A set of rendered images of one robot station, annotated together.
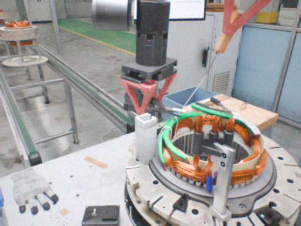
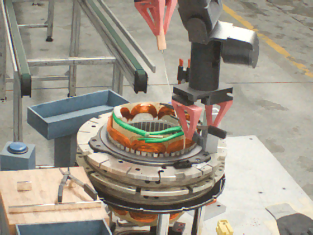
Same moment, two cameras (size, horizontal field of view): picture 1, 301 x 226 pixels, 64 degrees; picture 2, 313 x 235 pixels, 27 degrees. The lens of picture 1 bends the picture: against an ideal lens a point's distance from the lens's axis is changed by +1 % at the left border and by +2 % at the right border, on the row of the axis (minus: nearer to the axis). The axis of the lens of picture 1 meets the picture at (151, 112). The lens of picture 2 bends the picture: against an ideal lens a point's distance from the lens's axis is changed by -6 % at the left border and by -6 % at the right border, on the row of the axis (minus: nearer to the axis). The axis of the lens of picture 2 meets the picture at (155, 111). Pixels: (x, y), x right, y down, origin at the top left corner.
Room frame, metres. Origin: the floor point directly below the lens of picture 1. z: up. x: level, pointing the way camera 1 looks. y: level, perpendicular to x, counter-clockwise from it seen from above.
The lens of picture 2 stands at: (1.64, 0.27, 1.73)
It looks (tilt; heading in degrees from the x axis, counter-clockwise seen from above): 23 degrees down; 197
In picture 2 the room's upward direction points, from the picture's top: 5 degrees clockwise
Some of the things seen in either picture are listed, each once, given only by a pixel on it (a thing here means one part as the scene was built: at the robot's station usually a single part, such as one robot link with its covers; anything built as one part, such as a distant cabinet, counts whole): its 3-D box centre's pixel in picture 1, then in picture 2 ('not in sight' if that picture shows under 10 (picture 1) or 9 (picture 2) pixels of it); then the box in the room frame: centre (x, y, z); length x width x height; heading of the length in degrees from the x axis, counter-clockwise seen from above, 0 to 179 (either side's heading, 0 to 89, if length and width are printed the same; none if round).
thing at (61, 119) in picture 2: not in sight; (78, 156); (0.22, -0.35, 0.92); 0.25 x 0.11 x 0.28; 146
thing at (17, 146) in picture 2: not in sight; (17, 146); (0.45, -0.40, 1.04); 0.04 x 0.04 x 0.01
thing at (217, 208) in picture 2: not in sight; (199, 203); (0.09, -0.05, 0.79); 0.12 x 0.09 x 0.02; 60
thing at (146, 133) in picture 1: (146, 139); (210, 130); (0.37, 0.01, 1.14); 0.03 x 0.03 x 0.09; 41
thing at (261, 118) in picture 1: (227, 114); (48, 198); (0.64, -0.23, 1.05); 0.20 x 0.19 x 0.02; 38
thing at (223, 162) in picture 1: (219, 155); not in sight; (0.24, -0.08, 1.20); 0.02 x 0.01 x 0.03; 33
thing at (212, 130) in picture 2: (133, 107); (217, 132); (0.44, 0.04, 1.17); 0.04 x 0.01 x 0.02; 70
